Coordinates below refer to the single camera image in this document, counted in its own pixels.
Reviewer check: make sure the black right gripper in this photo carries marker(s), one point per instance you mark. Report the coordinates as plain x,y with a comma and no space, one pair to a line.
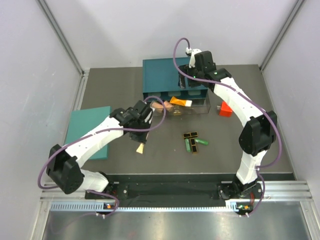
187,69

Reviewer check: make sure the clear acrylic drawer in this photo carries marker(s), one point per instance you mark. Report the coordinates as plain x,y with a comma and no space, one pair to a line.
199,106

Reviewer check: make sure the black gold lipstick horizontal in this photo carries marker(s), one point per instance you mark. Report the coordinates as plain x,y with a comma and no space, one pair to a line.
190,135

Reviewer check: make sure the orange red cube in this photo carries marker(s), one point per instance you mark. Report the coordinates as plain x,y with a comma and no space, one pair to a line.
224,110

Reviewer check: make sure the BB cream bottle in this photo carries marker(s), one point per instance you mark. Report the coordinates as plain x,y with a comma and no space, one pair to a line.
156,105

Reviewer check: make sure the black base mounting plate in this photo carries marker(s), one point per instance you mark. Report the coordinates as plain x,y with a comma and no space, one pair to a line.
210,190

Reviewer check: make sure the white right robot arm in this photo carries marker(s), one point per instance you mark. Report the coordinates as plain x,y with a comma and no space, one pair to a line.
258,132

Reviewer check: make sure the bright green mascara tube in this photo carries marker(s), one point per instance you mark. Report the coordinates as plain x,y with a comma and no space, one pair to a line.
200,141

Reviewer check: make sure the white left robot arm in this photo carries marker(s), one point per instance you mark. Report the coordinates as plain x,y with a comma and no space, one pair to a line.
65,167

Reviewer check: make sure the aluminium frame rail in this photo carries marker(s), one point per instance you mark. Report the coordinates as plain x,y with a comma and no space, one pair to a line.
269,191

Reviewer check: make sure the dark green mascara tube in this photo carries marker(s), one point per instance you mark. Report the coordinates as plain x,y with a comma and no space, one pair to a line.
187,145

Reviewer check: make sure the teal drawer organizer box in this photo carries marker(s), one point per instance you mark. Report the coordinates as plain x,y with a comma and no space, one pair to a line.
160,78

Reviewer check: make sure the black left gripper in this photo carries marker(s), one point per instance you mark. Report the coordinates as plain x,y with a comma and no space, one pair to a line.
141,138

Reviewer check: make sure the orange cream tube white cap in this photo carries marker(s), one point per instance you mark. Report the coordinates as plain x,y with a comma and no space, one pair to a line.
180,102

